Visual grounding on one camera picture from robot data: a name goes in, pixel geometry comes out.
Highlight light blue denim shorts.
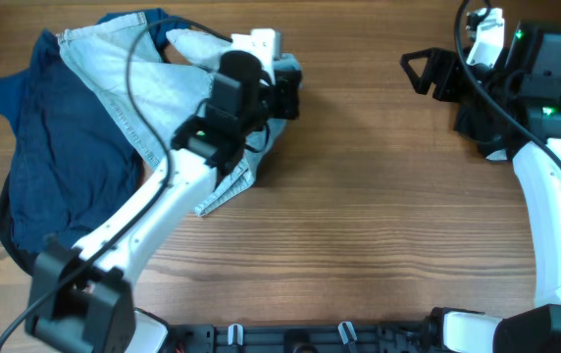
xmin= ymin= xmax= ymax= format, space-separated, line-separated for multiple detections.
xmin=56 ymin=11 xmax=306 ymax=219

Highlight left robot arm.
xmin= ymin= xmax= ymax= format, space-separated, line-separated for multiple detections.
xmin=17 ymin=50 xmax=302 ymax=353

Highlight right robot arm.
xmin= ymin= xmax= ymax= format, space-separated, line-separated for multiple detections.
xmin=400 ymin=13 xmax=561 ymax=352

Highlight black folded garment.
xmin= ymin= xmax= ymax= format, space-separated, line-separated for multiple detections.
xmin=453 ymin=46 xmax=561 ymax=163

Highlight dark blue denim garment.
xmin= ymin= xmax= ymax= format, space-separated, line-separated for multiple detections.
xmin=0 ymin=28 xmax=145 ymax=276

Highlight blue t-shirt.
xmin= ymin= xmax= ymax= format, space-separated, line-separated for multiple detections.
xmin=0 ymin=8 xmax=192 ymax=134

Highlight right black cable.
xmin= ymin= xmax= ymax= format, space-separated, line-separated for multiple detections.
xmin=452 ymin=0 xmax=561 ymax=290

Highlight black cable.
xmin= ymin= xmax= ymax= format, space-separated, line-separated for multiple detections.
xmin=0 ymin=15 xmax=235 ymax=353
xmin=452 ymin=0 xmax=561 ymax=290

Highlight left black cable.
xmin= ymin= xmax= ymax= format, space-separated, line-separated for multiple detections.
xmin=0 ymin=15 xmax=235 ymax=353

